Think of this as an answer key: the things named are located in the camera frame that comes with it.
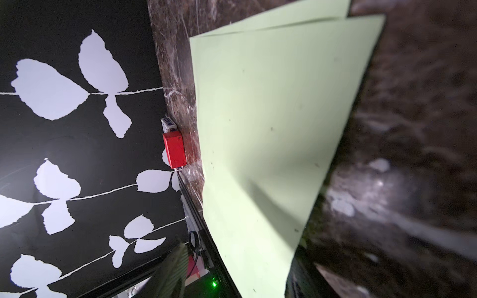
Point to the playing card deck box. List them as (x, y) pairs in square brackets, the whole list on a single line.
[(168, 125)]

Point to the green paper sheet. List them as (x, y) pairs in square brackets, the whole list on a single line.
[(272, 107), (290, 14)]

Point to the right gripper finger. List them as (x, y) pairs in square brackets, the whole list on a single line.
[(169, 279)]

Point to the red small box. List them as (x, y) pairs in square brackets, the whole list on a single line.
[(175, 150)]

